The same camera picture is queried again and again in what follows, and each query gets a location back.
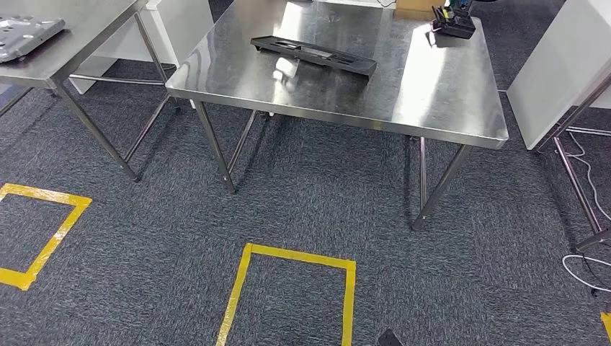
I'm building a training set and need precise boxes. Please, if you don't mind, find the white board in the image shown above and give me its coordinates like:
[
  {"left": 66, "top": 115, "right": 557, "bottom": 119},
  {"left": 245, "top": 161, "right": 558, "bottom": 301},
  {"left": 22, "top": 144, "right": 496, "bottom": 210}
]
[{"left": 312, "top": 0, "right": 397, "bottom": 9}]

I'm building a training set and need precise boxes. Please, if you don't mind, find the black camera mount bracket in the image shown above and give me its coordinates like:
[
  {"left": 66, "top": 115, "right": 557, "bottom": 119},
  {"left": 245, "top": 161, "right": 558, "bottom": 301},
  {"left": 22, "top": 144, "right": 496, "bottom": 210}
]
[{"left": 377, "top": 329, "right": 405, "bottom": 346}]

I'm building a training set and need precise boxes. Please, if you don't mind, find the long black plastic part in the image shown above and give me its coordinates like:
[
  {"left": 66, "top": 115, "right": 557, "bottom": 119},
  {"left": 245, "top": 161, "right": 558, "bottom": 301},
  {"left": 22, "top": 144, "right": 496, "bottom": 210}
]
[{"left": 250, "top": 35, "right": 378, "bottom": 78}]

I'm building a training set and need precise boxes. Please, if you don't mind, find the stainless steel workbench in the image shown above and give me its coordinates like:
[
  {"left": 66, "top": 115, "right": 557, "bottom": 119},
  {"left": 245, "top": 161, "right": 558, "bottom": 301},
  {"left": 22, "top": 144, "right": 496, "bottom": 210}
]
[{"left": 164, "top": 0, "right": 510, "bottom": 232}]

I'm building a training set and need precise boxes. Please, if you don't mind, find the brown cardboard box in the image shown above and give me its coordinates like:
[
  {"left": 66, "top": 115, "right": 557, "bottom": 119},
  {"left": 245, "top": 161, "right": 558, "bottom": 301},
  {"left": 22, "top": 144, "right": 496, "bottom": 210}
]
[{"left": 395, "top": 0, "right": 447, "bottom": 20}]

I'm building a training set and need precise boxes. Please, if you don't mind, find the grey metal plate part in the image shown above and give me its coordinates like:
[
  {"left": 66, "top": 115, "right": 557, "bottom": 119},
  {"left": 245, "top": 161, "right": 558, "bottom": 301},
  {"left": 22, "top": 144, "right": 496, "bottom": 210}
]
[{"left": 0, "top": 15, "right": 67, "bottom": 64}]

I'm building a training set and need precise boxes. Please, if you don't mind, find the black tool tray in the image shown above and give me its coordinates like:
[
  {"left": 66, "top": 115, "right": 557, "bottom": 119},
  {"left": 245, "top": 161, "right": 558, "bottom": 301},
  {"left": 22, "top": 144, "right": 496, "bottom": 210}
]
[{"left": 431, "top": 4, "right": 477, "bottom": 40}]

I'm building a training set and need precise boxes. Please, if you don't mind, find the yellow floor tape square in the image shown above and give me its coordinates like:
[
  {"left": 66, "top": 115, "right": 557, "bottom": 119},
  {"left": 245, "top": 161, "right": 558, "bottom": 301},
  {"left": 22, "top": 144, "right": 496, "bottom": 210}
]
[
  {"left": 0, "top": 183, "right": 92, "bottom": 292},
  {"left": 215, "top": 243, "right": 357, "bottom": 346}
]

